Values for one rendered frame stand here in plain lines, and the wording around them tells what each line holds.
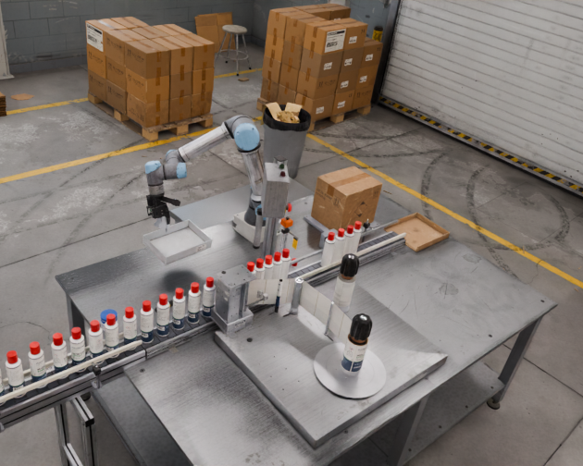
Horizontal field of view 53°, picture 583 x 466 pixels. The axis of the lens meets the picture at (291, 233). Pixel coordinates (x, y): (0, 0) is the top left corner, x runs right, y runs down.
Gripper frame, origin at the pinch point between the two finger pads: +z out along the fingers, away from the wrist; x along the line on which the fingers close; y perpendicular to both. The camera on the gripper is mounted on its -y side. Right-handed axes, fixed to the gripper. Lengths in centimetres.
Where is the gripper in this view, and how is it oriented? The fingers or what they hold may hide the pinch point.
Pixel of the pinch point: (167, 229)
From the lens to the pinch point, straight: 303.7
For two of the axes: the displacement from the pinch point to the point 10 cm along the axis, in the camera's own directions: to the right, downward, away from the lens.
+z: 0.7, 9.3, 3.6
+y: -7.5, 2.9, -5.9
